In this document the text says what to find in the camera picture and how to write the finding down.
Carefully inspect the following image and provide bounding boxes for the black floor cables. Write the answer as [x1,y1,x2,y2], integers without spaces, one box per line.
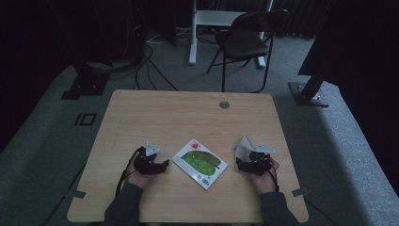
[109,40,180,92]

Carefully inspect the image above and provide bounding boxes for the white desk frame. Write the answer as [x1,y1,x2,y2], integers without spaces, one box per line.
[188,0,274,69]

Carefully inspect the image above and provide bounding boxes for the white book with green leaf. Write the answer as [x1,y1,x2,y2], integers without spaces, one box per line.
[171,138,229,191]

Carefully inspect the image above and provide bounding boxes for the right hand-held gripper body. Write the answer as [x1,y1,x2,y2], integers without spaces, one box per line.
[248,143,277,176]

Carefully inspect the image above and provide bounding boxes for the person's left hand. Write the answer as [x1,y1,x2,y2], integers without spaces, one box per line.
[124,163,158,190]

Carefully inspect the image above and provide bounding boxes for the white floor cables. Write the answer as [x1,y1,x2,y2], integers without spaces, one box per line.
[145,26,193,45]

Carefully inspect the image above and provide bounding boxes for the white cloth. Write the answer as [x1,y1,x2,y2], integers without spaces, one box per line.
[231,135,256,164]

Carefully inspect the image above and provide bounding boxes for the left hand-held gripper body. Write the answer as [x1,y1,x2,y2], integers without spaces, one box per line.
[134,140,160,176]

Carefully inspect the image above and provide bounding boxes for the black folding chair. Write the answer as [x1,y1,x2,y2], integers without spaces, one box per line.
[205,8,290,94]

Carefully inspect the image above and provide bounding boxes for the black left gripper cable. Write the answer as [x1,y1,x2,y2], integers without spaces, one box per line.
[115,150,140,197]

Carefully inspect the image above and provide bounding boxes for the dark curtain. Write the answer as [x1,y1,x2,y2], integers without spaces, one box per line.
[272,0,333,40]

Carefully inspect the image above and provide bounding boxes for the black stand with square base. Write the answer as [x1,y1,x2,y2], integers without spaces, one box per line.
[60,62,111,101]

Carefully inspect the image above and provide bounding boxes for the black slanted stand with base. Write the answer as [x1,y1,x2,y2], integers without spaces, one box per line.
[288,72,330,108]

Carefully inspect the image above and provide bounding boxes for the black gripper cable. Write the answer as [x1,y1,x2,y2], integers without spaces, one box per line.
[266,161,280,193]
[115,150,140,197]

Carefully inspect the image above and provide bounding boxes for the black floor tape marking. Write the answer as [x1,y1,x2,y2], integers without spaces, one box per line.
[73,112,98,127]

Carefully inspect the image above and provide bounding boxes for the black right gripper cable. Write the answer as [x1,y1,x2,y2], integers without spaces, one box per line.
[266,161,280,193]

